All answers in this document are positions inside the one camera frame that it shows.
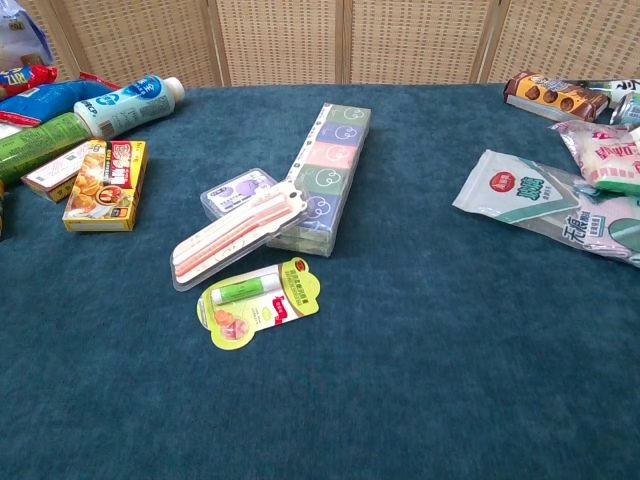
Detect woven folding screen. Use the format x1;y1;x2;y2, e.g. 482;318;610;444
18;0;640;89

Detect red Ritz cracker pack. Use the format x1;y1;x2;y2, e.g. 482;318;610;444
0;64;60;101

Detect pink white snack bag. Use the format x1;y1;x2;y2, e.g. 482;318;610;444
551;119;640;197

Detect green lip balm card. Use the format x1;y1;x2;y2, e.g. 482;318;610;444
196;256;322;352

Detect small beige flat box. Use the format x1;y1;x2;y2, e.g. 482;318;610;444
20;138;96;204

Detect pink chopsticks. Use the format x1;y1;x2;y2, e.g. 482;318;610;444
171;180;310;293

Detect yellow curry box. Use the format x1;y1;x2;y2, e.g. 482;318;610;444
62;139;149;234

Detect blue tablecloth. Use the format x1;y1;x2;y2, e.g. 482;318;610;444
0;82;640;480

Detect white blue drink bottle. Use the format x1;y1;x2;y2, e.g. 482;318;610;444
73;74;186;141

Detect white purple plastic bag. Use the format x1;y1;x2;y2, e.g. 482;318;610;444
0;0;55;71

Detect multicolour tissue pack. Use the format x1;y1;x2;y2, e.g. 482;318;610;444
266;102;373;258

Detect brown cookie package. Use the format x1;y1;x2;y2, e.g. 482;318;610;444
502;71;611;124

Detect clear purple plastic box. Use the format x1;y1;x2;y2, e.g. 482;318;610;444
199;167;279;223

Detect silver drink can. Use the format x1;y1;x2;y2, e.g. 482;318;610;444
609;91;640;127

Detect white green salt bag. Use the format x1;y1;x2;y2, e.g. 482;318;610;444
451;148;640;269

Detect pink green hook package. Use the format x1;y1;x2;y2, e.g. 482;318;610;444
564;184;640;269

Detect green cylindrical snack tube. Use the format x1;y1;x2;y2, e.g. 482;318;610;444
0;111;94;187

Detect blue snack bag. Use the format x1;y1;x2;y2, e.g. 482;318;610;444
0;78;119;128

